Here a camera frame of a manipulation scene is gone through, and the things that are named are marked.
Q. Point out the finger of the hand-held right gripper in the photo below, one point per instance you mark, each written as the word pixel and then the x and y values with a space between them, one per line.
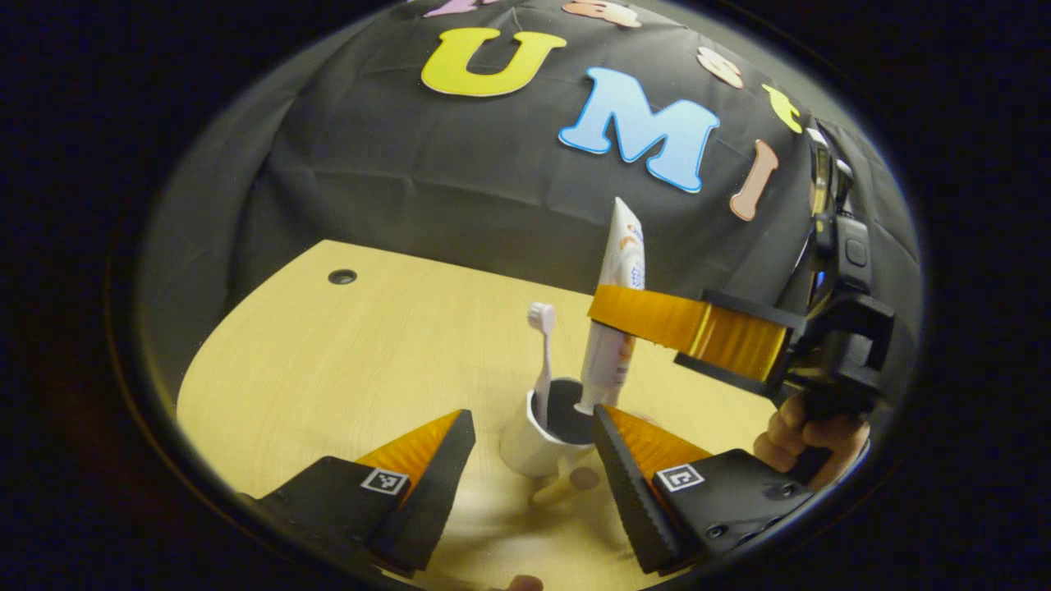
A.
pixel 698 328

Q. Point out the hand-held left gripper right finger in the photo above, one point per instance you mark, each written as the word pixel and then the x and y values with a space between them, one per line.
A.
pixel 628 488

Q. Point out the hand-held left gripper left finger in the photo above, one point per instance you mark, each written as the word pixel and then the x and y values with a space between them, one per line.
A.
pixel 435 492

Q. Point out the white toothpaste tube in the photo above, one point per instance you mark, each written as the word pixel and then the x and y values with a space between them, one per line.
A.
pixel 621 246

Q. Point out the white toothbrush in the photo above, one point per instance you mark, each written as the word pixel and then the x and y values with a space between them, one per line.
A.
pixel 543 369

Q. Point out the wooden desktop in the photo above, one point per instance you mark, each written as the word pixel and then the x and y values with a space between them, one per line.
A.
pixel 345 369

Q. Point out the black backdrop cloth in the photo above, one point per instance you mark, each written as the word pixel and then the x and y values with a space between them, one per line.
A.
pixel 410 180

